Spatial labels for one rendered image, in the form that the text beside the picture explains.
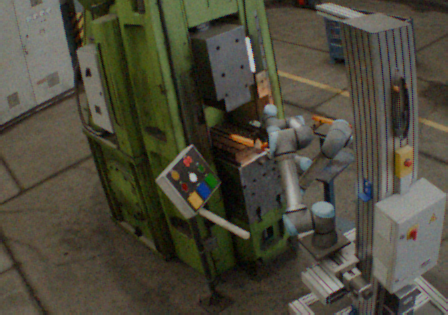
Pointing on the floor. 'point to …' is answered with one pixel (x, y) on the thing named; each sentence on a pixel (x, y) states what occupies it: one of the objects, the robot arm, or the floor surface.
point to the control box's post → (202, 255)
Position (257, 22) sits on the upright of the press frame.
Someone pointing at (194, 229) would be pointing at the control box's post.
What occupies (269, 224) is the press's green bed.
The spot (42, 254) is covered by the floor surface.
